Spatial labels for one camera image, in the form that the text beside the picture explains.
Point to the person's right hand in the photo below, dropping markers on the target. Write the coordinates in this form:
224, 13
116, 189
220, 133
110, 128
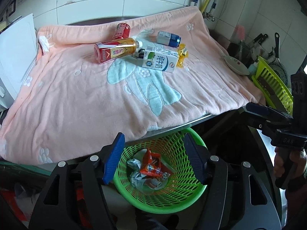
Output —
299, 167

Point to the ceramic bowl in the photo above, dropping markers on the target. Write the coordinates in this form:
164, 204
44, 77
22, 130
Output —
236, 65

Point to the dark utensil holder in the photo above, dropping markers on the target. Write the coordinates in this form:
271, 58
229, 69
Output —
239, 49

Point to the small pale bottle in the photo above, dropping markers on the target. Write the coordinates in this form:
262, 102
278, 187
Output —
253, 68

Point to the silver foil wrapper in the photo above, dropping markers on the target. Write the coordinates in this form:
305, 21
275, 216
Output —
135, 170

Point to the grey pipe with valve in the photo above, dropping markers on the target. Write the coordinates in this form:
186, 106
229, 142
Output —
212, 10

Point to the red and gold drink bottle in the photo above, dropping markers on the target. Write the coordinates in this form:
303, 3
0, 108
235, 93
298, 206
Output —
112, 51

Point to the black frying pan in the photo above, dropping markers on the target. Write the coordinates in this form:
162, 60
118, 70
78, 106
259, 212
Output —
277, 44

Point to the white toaster oven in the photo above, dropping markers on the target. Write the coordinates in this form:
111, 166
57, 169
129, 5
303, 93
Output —
16, 52

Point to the kitchen cleaver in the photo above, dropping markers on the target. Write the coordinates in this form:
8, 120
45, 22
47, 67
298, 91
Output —
268, 88

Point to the orange snack packet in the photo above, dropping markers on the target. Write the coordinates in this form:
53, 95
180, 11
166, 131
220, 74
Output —
151, 166

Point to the blue and silver can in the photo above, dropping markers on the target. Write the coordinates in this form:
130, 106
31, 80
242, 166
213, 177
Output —
166, 38

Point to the pink bunny blanket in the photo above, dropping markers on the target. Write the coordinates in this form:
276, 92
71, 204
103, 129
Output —
72, 100

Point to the yellow snack packet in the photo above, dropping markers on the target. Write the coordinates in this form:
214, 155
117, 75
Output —
182, 57

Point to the pink brush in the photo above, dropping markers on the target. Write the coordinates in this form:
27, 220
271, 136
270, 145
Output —
239, 32

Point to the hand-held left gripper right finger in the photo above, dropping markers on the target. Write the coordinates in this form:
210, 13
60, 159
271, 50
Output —
194, 158

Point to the white milk carton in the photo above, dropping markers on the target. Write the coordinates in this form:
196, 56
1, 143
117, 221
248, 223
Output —
158, 62

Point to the lime green dish rack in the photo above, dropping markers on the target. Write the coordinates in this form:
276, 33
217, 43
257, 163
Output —
275, 83

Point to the red soda can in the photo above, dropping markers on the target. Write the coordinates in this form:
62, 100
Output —
121, 31

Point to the green plastic basket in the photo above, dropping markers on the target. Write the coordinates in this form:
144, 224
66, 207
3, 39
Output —
168, 202

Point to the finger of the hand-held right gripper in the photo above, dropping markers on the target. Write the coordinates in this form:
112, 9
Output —
261, 110
266, 127

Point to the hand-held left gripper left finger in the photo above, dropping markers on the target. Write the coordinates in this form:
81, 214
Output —
114, 160

